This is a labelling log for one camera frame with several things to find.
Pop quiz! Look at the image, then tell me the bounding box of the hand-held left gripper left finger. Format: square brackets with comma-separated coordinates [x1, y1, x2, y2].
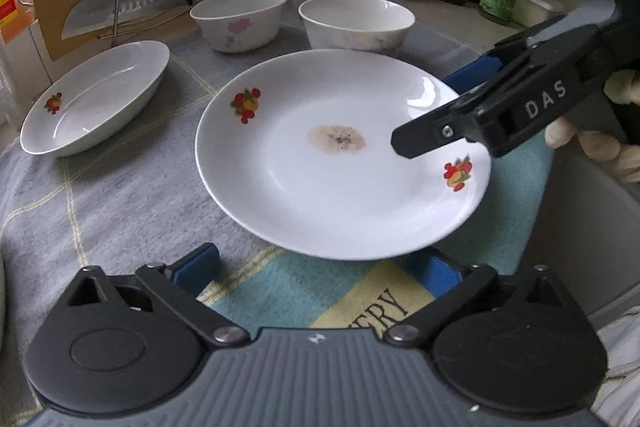
[65, 243, 252, 352]

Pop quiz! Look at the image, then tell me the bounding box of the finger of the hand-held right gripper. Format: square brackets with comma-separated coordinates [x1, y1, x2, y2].
[481, 18, 583, 74]
[391, 66, 506, 160]

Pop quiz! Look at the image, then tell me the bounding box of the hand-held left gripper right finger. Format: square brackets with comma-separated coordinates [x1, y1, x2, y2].
[382, 252, 573, 350]

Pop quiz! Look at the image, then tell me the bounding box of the round white plate fruit print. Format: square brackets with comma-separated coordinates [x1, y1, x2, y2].
[195, 49, 493, 260]

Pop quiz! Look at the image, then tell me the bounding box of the white bowl with faint print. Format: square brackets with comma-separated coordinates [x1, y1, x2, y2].
[298, 0, 416, 58]

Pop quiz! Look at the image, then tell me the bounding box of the oval white deep plate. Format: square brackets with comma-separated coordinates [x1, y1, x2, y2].
[20, 41, 172, 158]

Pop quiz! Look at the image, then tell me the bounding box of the white bowl with pink flower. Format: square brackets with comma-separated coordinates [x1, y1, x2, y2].
[190, 0, 289, 54]

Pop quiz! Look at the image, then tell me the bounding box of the person's right hand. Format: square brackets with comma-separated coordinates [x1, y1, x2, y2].
[544, 68, 640, 185]

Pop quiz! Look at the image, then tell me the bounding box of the white plastic container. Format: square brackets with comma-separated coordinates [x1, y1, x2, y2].
[515, 0, 569, 28]

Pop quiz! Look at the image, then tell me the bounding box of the grey checked cloth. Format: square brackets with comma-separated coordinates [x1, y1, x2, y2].
[0, 24, 488, 408]

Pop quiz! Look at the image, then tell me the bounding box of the teal and yellow towel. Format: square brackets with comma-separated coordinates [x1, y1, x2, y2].
[197, 134, 556, 343]

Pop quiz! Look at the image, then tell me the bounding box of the black handled kitchen knife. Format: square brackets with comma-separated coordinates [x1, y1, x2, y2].
[61, 0, 267, 40]

